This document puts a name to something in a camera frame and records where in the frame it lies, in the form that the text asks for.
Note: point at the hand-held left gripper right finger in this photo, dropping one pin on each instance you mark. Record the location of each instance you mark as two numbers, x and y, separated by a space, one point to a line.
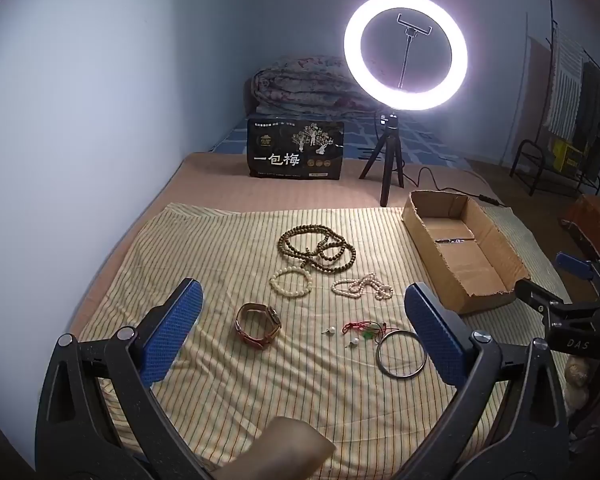
440 342

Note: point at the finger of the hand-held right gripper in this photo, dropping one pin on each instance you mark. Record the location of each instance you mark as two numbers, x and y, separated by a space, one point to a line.
535 294
574 266

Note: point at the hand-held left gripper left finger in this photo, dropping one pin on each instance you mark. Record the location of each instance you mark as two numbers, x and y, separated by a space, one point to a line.
172 332

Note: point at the cardboard box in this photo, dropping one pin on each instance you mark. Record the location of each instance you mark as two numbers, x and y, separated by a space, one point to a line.
480 275

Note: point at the metal bangle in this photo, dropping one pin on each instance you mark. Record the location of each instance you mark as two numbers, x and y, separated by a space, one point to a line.
380 360

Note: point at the brown cardboard carton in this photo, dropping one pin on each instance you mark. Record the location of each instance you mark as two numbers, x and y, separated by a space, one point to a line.
595 220

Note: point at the yellow striped cloth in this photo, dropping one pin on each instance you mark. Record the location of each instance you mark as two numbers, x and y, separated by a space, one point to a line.
205 260

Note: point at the black inline light controller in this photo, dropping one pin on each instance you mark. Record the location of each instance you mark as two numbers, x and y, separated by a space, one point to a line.
490 200

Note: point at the yellow box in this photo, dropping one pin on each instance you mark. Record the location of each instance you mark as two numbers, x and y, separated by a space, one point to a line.
570 157

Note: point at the black metal shoe rack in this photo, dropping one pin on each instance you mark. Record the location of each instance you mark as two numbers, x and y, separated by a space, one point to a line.
525 147

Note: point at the tan blanket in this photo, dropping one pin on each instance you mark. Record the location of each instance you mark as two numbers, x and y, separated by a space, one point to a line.
205 182

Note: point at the person's knee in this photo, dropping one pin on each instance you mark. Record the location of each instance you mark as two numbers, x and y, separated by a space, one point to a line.
285 447

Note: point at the dark hanging clothes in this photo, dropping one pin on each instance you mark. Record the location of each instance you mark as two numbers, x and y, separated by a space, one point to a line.
595 105

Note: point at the white knitted hanging cloth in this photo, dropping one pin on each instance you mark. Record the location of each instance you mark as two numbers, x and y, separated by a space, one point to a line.
567 80

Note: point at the black mini tripod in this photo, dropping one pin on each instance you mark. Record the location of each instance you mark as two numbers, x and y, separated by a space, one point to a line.
391 135

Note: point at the black printed snack bag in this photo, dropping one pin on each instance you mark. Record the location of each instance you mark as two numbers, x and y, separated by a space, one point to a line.
300 152

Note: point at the black clothes rack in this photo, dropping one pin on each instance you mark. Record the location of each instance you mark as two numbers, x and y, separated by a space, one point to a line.
551 25

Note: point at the folded floral quilt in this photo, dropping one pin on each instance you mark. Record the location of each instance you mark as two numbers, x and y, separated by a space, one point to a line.
300 85

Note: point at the black phone holder clamp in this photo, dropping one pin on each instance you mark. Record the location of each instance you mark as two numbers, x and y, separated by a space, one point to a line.
414 30

